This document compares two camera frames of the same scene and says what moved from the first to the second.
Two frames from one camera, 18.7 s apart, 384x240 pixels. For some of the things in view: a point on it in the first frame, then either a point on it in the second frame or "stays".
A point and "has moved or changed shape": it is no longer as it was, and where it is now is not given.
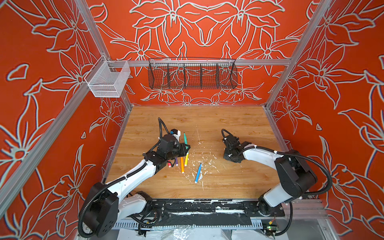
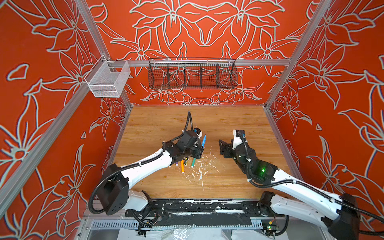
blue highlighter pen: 196,179 -> 204,141
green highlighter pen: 185,140 has moved or changed shape
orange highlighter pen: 182,166 stays
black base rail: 209,213 stays
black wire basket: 192,73 stays
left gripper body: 177,151 -> 195,152
